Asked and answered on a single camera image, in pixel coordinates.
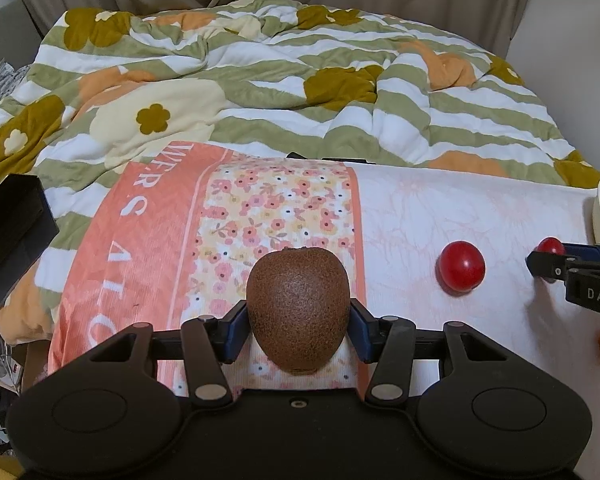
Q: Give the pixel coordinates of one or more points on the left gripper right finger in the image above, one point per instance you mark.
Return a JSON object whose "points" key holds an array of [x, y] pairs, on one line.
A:
{"points": [[389, 344]]}

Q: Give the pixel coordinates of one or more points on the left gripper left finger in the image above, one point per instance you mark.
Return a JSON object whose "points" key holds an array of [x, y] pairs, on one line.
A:
{"points": [[207, 344]]}

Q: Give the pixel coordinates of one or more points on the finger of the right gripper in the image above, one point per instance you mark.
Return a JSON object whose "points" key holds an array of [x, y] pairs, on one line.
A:
{"points": [[583, 252], [549, 266]]}

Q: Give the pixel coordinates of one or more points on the red cherry tomato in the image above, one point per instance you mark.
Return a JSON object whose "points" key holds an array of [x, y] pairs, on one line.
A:
{"points": [[551, 245], [461, 267]]}

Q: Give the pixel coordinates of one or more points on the brown kiwi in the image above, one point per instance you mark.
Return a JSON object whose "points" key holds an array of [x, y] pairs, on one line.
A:
{"points": [[298, 302]]}

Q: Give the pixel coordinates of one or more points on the pink floral tablecloth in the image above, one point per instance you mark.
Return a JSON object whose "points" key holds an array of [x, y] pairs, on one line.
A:
{"points": [[177, 237]]}

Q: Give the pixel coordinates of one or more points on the black box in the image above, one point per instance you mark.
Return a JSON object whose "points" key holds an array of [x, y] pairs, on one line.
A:
{"points": [[27, 227]]}

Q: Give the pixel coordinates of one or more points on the striped floral quilt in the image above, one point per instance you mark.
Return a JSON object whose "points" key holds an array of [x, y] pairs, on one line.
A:
{"points": [[267, 77]]}

